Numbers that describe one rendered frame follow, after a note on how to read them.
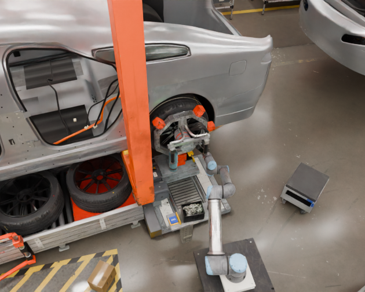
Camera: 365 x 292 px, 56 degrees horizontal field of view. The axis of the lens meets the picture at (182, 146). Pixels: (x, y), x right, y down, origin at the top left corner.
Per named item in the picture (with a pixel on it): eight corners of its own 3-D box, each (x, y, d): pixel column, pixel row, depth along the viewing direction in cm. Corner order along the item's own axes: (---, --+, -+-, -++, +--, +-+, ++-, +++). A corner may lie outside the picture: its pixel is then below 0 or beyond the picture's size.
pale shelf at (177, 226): (207, 203, 340) (207, 201, 337) (214, 218, 329) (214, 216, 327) (165, 216, 329) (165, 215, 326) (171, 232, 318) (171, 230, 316)
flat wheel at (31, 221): (15, 250, 318) (6, 238, 300) (-15, 205, 348) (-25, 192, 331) (77, 208, 349) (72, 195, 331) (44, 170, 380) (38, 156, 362)
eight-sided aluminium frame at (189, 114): (202, 143, 371) (206, 105, 330) (205, 148, 367) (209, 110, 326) (154, 156, 357) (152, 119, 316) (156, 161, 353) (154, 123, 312)
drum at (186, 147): (185, 135, 351) (186, 125, 340) (193, 149, 338) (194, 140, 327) (172, 138, 347) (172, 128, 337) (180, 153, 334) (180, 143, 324)
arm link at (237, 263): (246, 277, 288) (249, 270, 274) (226, 277, 289) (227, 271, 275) (244, 259, 297) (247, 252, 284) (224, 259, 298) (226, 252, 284)
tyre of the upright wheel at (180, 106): (130, 133, 356) (180, 141, 396) (136, 149, 342) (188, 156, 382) (160, 83, 322) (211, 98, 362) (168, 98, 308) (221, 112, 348)
